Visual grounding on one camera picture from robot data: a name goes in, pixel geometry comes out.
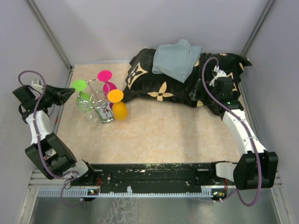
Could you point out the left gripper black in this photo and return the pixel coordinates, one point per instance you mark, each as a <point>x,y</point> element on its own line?
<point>60,94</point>

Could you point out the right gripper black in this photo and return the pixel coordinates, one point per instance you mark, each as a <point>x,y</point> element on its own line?
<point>200,87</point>

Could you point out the green wine glass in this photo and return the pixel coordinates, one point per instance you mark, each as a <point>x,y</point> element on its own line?
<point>90,91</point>

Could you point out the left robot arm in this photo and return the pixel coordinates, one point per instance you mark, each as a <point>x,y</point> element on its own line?
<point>48,153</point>

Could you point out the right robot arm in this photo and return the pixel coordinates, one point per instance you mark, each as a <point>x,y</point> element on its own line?
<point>256,168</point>

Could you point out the clear wine glass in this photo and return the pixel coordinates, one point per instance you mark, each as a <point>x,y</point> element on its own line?
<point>90,113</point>

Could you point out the pink wine glass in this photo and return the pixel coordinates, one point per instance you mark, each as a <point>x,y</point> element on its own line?
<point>104,76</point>

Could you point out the orange wine glass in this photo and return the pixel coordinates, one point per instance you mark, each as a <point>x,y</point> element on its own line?
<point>119,108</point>

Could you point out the light blue folded towel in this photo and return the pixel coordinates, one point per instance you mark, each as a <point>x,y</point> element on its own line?
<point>176,60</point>

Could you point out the black patterned blanket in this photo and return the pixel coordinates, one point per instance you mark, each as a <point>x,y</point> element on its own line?
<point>142,83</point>

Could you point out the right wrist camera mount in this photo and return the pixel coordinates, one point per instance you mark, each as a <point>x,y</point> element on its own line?
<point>217,73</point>

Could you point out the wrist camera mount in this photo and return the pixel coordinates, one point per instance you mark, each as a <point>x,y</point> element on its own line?
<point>217,73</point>
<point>37,84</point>

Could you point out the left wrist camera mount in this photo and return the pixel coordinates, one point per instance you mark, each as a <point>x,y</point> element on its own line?
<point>37,84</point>

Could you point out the chrome wire glass rack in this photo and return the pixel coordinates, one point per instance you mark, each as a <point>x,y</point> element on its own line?
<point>106,114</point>

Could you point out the grey slotted cable duct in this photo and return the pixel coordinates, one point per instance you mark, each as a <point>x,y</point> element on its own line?
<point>91,193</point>

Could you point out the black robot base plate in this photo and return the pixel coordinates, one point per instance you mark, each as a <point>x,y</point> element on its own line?
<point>152,177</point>

